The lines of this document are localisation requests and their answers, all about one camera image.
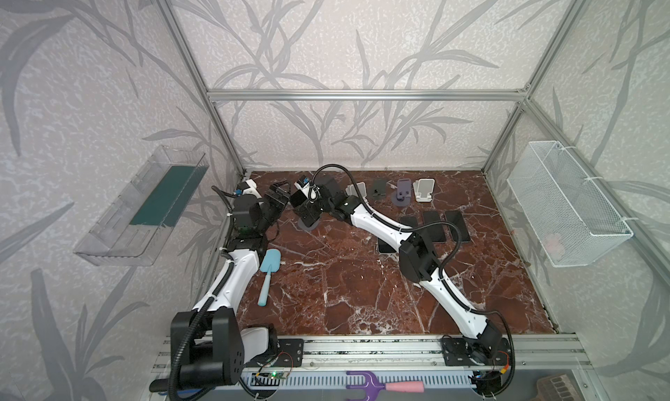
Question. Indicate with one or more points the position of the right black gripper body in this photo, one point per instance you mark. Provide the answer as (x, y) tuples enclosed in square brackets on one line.
[(305, 207)]

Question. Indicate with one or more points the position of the white wire mesh basket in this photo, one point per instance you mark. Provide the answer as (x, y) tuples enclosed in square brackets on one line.
[(575, 223)]

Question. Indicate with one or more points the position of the teal silicone spatula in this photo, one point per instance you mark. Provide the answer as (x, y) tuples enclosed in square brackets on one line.
[(270, 265)]

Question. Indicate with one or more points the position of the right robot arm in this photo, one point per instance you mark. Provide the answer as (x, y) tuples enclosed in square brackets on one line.
[(418, 262)]

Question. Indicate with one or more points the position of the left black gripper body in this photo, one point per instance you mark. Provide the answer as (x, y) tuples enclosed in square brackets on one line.
[(277, 198)]

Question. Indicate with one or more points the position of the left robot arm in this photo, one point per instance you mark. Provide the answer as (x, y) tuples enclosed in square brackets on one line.
[(208, 348)]

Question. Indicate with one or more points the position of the purple pink fork tool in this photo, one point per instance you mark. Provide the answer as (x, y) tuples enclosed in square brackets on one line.
[(372, 387)]

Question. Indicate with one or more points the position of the grey stand far left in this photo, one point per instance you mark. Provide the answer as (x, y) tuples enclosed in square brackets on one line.
[(308, 224)]

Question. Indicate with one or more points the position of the aluminium mounting rail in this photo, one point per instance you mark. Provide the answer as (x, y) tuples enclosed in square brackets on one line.
[(423, 353)]

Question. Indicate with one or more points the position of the black phone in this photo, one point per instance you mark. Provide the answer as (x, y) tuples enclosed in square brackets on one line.
[(409, 222), (300, 200), (458, 227), (436, 230), (385, 248)]

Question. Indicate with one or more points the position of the clear plastic wall tray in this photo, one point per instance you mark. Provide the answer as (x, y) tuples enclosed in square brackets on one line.
[(136, 227)]

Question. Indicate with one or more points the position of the white phone stand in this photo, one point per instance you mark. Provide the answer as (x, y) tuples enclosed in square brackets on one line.
[(357, 190), (424, 190)]

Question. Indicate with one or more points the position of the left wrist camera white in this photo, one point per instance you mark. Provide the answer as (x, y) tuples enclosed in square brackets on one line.
[(247, 187)]

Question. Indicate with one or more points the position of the purple round phone stand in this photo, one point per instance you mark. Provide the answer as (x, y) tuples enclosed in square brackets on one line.
[(402, 196)]

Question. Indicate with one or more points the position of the white phone stand front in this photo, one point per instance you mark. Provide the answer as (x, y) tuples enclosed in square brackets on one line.
[(357, 190)]

